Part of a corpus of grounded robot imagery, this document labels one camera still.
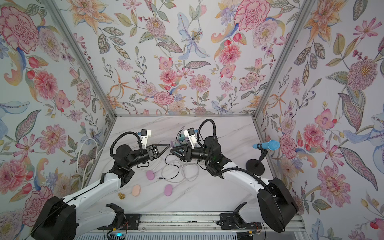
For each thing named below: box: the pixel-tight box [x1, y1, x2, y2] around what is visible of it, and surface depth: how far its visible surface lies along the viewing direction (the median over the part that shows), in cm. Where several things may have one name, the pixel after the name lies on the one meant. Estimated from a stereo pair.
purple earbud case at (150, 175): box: [146, 170, 155, 181], surface depth 91 cm
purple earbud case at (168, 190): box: [164, 184, 173, 197], surface depth 86 cm
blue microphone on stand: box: [245, 140, 280, 176], surface depth 85 cm
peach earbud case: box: [132, 184, 141, 197], surface depth 85 cm
